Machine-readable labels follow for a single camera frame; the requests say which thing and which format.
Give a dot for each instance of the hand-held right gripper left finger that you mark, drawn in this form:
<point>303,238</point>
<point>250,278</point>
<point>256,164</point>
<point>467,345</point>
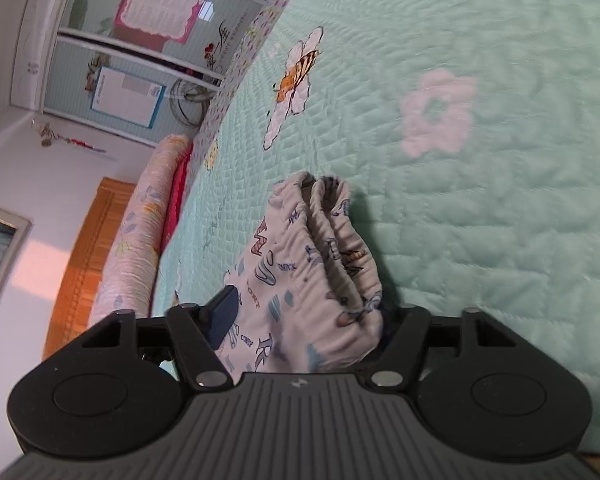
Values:
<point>222,316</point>

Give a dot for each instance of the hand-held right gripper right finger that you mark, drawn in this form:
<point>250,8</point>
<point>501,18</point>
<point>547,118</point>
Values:
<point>405,330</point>

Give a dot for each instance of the letter print white pants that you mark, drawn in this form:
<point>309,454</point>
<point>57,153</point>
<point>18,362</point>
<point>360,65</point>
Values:
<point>305,260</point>

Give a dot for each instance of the pink floral pillow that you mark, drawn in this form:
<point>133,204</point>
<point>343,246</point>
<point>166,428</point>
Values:
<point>140,240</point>

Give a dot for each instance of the red cloth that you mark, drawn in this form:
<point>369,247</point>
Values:
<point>177,195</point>

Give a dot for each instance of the green bee print blanket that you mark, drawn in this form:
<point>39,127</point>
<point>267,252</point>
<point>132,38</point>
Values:
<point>480,210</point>

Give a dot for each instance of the wooden headboard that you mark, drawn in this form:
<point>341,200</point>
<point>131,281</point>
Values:
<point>87,270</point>

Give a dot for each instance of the coiled grey hoops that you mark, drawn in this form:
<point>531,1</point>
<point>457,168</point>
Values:
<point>195,102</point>

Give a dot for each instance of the blue bordered poster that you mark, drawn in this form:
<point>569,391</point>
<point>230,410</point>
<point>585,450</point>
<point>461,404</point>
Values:
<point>127,95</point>

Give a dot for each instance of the white sliding door wardrobe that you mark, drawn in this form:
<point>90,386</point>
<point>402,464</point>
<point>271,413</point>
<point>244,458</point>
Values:
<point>70,60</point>

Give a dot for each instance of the pink bordered poster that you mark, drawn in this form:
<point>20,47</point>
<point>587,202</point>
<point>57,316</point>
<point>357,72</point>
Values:
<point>160,7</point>

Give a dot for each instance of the framed wall picture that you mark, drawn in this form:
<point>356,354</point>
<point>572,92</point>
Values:
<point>0,260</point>

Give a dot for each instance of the hanging wall ornament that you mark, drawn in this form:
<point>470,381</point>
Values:
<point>55,135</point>

